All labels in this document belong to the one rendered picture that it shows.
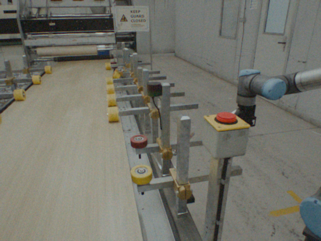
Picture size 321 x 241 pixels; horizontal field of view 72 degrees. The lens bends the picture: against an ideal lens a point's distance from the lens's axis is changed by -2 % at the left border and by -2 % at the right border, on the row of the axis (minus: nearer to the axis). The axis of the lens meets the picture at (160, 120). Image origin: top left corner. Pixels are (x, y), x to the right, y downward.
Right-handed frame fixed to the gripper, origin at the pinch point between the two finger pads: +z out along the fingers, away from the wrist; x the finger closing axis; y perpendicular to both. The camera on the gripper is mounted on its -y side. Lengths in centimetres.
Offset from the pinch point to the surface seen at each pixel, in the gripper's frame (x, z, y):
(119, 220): -44, -7, -65
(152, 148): -0.5, -2.4, -45.6
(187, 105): 24.0, -13.0, -19.1
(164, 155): -7.6, -2.4, -41.8
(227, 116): -55, -40, -41
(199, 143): -1.0, -1.6, -21.7
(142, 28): 248, -50, -4
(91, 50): 252, -22, -77
